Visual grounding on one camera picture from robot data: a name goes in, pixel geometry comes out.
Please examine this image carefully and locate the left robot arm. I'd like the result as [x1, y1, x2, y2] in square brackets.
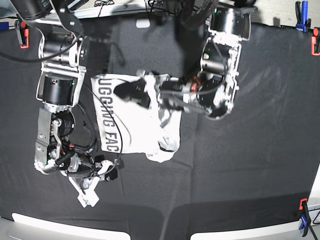
[114, 6, 257, 120]

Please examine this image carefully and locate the blue clamp top right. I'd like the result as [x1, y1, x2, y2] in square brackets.
[295, 0, 311, 33]

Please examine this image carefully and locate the grey t-shirt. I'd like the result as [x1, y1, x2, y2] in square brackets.
[90, 74, 182, 163]

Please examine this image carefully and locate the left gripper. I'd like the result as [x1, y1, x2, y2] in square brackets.
[113, 69, 198, 113]

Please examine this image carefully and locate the black table cloth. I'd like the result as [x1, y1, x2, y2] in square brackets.
[0, 23, 320, 240]

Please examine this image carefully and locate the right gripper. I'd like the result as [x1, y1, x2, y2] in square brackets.
[65, 154, 122, 182]

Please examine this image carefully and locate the orange clamp top right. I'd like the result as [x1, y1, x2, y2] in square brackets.
[311, 27, 320, 56]

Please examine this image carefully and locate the black cable bundle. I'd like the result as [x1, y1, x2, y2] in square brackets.
[146, 0, 218, 30]

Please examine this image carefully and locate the orange blue clamp bottom right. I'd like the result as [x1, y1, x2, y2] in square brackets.
[298, 198, 311, 237]

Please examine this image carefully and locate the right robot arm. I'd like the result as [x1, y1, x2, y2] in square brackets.
[12, 0, 116, 184]

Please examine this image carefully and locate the orange clamp top left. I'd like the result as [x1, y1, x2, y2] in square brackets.
[14, 19, 29, 49]

